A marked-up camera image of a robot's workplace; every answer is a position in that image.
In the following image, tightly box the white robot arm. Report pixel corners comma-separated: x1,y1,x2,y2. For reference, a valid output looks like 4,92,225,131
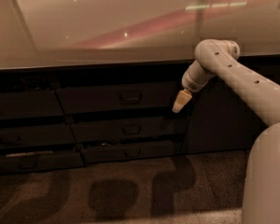
173,39,280,224

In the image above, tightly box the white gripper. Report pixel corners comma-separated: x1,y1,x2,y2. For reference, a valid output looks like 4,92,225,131
172,60,215,113

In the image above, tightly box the dark drawer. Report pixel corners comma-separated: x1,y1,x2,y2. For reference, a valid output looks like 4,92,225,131
0,91,63,120
56,81,179,114
71,117,189,143
0,150,84,175
81,140,181,163
0,124,75,149

